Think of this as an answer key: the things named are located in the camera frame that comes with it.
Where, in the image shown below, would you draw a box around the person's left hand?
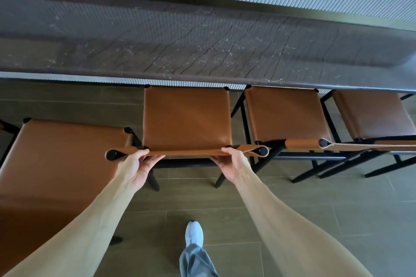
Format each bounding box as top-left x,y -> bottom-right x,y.
114,149 -> 166,191

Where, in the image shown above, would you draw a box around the person's right hand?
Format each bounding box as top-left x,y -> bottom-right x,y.
210,147 -> 256,185

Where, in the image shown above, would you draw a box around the person's right forearm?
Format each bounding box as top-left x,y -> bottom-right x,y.
232,169 -> 374,277

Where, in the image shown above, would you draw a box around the person's left forearm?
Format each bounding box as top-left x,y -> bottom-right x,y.
3,176 -> 143,277

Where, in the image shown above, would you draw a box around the person's white right shoe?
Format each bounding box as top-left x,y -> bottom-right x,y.
185,220 -> 204,248

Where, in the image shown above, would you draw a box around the person's grey trousers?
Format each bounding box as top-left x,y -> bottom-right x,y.
179,243 -> 220,277

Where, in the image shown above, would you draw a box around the dark brown table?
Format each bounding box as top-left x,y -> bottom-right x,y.
0,0 -> 416,93

